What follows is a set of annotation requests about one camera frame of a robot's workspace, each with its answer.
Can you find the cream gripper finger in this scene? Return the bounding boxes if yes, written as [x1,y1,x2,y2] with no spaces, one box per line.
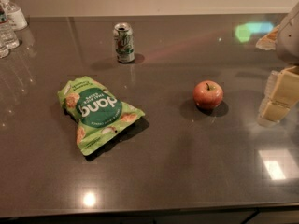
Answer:
[256,26,279,50]
[257,66,299,127]

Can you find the red apple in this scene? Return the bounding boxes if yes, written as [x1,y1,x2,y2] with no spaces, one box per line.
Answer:
[192,80,223,110]

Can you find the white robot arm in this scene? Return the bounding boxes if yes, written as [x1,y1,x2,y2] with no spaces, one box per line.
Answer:
[256,3,299,127]

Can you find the green 7up can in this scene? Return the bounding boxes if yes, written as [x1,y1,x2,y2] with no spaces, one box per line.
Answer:
[113,22,135,63]

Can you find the green dang chips bag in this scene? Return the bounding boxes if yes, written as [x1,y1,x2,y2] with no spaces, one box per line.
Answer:
[58,77,145,156]

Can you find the white sanitizer pump bottle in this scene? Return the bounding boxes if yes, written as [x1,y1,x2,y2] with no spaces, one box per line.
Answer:
[0,0,28,31]

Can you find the clear plastic water bottle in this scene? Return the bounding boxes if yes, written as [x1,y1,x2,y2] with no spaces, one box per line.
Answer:
[0,6,20,49]

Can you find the clear bottle at edge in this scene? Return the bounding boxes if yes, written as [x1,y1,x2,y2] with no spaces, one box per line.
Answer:
[0,37,9,58]

